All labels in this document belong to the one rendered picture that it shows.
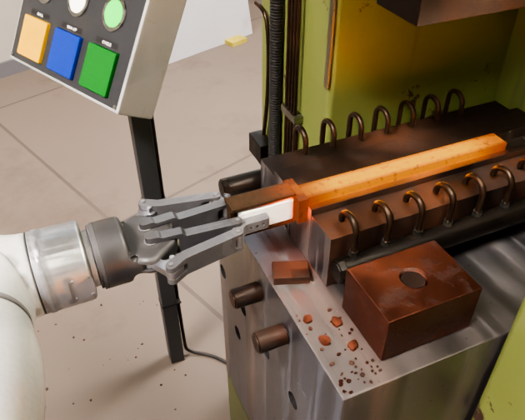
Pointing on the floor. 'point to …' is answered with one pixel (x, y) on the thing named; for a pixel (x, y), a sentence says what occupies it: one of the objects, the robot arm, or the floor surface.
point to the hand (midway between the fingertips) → (262, 209)
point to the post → (142, 140)
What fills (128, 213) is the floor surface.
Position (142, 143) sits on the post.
